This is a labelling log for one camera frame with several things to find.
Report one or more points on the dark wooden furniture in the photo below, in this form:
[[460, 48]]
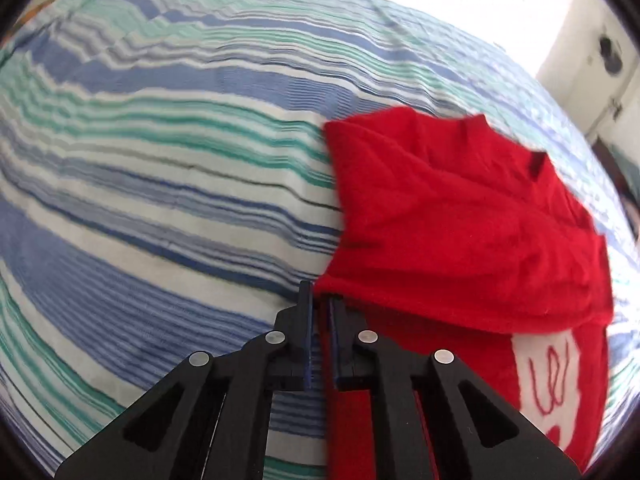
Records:
[[625, 175]]

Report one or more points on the blue green striped bed sheet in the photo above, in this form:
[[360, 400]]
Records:
[[150, 185]]

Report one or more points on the dark wall fixture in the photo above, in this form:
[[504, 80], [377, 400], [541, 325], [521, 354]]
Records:
[[609, 55]]

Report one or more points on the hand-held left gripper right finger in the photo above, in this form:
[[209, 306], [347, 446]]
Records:
[[336, 355]]

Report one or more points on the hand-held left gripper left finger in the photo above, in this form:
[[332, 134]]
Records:
[[306, 350]]

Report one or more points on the red shirt with white print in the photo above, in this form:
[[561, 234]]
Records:
[[450, 220]]

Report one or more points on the yellow patterned cloth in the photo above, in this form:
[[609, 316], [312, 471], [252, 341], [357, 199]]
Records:
[[37, 11]]

